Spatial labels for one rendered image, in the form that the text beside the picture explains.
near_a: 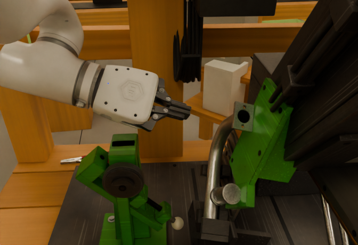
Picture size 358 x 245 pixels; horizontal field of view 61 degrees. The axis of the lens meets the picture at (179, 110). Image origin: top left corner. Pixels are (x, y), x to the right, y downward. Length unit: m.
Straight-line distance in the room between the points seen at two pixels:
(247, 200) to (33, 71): 0.43
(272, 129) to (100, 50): 0.58
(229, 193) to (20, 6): 0.45
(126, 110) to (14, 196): 0.54
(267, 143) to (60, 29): 0.41
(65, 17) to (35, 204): 0.55
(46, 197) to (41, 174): 0.11
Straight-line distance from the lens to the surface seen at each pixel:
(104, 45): 0.93
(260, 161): 0.56
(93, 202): 0.86
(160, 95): 0.56
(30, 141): 1.04
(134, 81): 0.55
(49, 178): 1.00
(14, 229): 0.90
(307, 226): 0.84
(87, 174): 0.60
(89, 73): 0.54
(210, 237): 0.68
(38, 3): 0.47
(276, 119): 0.53
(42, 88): 0.56
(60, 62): 0.55
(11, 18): 0.43
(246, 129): 0.60
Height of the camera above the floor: 1.51
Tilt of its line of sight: 30 degrees down
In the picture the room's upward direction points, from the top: straight up
